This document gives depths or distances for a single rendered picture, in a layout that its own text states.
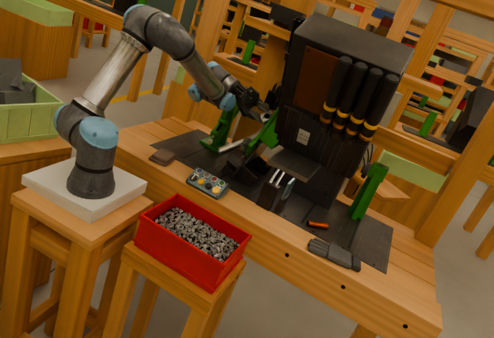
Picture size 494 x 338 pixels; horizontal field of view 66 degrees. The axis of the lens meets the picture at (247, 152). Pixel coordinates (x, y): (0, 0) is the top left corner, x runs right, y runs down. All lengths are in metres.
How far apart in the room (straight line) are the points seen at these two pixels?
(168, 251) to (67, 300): 0.38
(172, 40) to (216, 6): 0.79
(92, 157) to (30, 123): 0.58
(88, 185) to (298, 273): 0.78
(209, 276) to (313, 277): 0.42
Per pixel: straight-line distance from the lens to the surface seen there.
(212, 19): 2.06
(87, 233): 1.26
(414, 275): 1.70
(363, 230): 1.75
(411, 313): 1.45
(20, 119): 1.78
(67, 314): 1.47
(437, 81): 11.02
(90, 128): 1.25
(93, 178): 1.30
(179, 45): 1.31
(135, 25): 1.38
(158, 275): 1.28
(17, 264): 1.53
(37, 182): 1.39
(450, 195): 1.91
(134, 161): 1.64
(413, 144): 1.93
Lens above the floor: 1.63
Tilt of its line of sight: 22 degrees down
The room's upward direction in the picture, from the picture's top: 20 degrees clockwise
